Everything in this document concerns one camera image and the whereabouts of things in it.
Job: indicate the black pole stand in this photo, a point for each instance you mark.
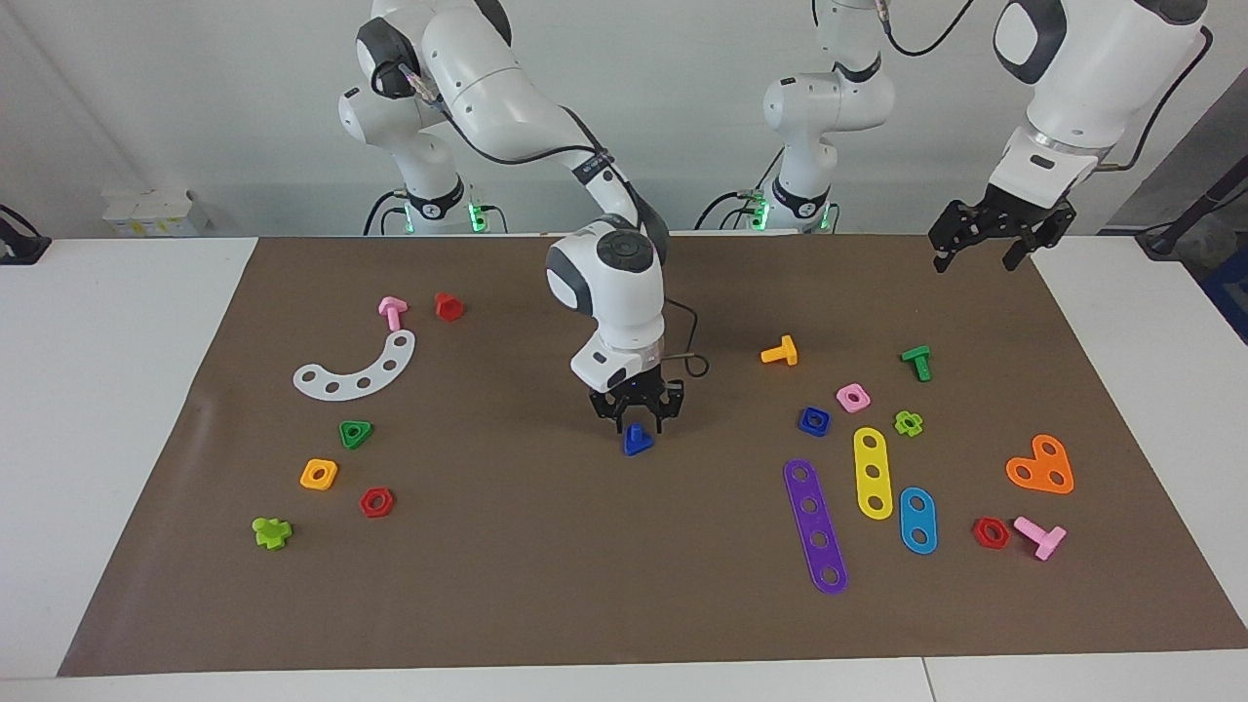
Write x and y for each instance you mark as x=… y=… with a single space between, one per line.
x=1165 y=239

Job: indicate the red plastic screw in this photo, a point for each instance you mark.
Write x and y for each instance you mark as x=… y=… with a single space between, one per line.
x=448 y=308

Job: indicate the orange plastic screw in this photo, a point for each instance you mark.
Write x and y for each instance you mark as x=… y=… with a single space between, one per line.
x=785 y=351

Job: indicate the orange heart-shaped plate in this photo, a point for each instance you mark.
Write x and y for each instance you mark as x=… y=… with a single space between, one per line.
x=1040 y=470

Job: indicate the pink plastic screw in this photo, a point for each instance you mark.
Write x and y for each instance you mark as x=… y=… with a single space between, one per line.
x=393 y=314
x=1043 y=538

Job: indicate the orange square plastic nut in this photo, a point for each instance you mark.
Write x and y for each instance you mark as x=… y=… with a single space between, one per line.
x=306 y=476

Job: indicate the lime cross-head plastic screw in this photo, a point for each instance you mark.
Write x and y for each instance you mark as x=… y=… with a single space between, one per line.
x=269 y=534

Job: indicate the green triangle plastic nut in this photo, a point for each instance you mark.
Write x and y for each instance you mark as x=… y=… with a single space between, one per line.
x=347 y=441

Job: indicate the blue square plastic nut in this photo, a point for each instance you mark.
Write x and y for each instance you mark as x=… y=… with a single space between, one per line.
x=804 y=429

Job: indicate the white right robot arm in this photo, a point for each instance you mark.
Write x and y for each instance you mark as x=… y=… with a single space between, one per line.
x=487 y=78

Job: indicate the lime cross plastic nut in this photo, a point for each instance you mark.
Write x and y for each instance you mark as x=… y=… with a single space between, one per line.
x=899 y=422

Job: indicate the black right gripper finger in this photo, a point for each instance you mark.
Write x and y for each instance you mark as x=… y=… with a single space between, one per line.
x=671 y=405
x=606 y=408

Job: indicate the pink square plastic nut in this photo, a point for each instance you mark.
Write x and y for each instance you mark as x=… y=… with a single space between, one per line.
x=842 y=403

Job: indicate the blue triangle-head plastic screw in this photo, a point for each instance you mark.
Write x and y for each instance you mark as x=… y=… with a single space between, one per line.
x=637 y=444

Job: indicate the green plastic screw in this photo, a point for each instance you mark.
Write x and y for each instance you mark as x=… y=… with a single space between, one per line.
x=919 y=363

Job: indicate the white cardboard box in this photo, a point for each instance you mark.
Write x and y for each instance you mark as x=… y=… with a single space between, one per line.
x=146 y=213

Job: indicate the purple four-hole strip plate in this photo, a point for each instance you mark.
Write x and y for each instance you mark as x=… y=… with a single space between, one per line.
x=815 y=524

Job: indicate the brown table mat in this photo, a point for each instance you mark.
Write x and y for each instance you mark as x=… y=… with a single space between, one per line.
x=604 y=546

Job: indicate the blue two-hole strip plate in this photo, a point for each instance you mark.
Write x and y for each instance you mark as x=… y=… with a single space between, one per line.
x=917 y=520

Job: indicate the black desk clamp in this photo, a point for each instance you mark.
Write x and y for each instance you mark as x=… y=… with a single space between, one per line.
x=19 y=244

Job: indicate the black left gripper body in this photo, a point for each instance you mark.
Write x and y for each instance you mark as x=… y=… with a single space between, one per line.
x=1019 y=214

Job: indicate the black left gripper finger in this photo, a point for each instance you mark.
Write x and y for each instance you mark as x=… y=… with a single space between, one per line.
x=951 y=229
x=1048 y=234

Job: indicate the red hexagon plastic nut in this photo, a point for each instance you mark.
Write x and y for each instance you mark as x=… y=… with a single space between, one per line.
x=979 y=539
x=366 y=509

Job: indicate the yellow three-hole strip plate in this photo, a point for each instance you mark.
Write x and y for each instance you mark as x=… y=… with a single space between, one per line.
x=872 y=456

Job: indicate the blue crate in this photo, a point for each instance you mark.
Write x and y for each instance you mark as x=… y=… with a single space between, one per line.
x=1230 y=292

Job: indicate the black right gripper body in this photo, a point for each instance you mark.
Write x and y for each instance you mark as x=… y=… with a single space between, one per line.
x=636 y=392

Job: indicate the white curved perforated plate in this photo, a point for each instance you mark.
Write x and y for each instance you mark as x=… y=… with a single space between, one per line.
x=377 y=374

